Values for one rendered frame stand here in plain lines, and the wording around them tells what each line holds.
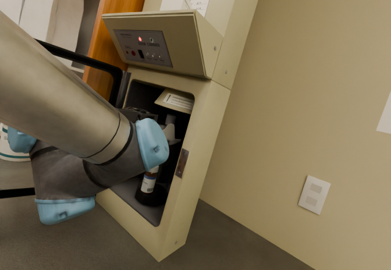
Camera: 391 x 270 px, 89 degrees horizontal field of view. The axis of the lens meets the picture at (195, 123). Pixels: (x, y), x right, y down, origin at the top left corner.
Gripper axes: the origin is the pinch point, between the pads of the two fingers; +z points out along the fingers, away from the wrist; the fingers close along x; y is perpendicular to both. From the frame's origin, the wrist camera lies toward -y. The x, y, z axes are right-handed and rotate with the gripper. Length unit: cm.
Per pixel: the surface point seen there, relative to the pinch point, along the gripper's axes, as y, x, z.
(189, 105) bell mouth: 11.3, -6.4, -0.7
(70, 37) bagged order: 32, 123, 18
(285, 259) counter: -30, -39, 27
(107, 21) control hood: 27.4, 15.4, -15.7
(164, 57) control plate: 21.2, -3.0, -10.2
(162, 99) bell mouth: 10.9, 1.5, -3.6
